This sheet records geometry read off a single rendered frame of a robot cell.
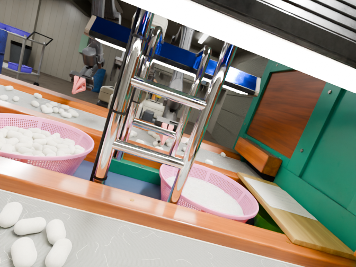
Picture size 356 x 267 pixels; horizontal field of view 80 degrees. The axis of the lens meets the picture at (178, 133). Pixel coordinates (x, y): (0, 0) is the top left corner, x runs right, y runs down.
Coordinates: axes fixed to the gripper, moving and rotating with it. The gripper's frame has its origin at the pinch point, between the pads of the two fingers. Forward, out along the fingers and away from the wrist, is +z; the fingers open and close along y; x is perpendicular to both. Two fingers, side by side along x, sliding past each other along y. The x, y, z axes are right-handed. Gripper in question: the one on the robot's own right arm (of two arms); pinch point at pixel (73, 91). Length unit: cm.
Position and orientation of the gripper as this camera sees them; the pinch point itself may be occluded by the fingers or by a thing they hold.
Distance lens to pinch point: 103.8
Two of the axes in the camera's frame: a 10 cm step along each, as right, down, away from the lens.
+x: -2.9, 5.6, 7.8
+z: -1.7, 7.7, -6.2
